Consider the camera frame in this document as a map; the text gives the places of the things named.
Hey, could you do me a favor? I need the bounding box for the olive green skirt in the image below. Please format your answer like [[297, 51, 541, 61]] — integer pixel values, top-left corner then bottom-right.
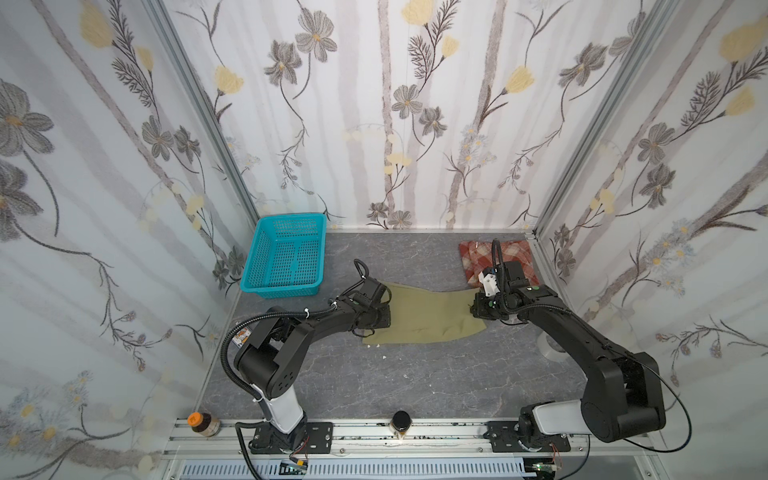
[[363, 283, 486, 345]]

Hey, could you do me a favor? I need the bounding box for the red plaid wool skirt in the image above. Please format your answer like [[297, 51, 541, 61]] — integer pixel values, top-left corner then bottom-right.
[[458, 241, 539, 287]]

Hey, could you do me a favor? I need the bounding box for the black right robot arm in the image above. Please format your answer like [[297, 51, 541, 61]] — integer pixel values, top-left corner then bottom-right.
[[470, 262, 669, 449]]

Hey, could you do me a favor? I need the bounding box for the clear tape roll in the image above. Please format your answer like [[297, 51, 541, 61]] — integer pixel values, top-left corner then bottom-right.
[[536, 333, 569, 363]]

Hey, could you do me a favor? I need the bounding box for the teal plastic basket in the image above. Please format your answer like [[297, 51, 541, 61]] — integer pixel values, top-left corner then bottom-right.
[[240, 213, 327, 299]]

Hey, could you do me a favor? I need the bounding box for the black knob jar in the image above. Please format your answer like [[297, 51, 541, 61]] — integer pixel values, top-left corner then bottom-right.
[[389, 410, 413, 439]]

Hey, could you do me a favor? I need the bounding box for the orange capped bottle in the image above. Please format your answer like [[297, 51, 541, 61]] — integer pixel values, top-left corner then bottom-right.
[[187, 411, 221, 438]]

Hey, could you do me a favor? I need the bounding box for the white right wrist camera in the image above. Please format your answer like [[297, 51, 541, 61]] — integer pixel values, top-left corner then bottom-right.
[[478, 268, 500, 298]]

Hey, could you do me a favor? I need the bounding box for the aluminium front rail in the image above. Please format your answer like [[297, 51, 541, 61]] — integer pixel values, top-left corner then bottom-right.
[[157, 418, 669, 479]]

